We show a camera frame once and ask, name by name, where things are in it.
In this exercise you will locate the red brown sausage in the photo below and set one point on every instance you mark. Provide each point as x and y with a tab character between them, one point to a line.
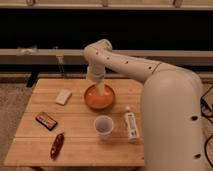
56	146

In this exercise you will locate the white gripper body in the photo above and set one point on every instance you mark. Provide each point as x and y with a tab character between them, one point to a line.
95	74

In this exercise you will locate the brown chocolate bar packet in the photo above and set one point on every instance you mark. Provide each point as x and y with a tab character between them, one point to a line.
45	120

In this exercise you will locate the white sponge block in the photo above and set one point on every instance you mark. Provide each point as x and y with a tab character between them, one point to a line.
63	96

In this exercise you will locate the white squeeze bottle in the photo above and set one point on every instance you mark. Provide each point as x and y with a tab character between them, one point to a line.
132	129

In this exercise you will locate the wooden table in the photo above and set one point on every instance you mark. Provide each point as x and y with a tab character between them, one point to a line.
82	147

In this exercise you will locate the orange ceramic bowl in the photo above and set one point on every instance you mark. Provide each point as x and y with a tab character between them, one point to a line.
96	101

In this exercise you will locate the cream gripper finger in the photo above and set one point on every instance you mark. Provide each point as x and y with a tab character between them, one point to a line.
100	88

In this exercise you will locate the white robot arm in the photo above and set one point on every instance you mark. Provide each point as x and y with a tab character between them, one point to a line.
170	107

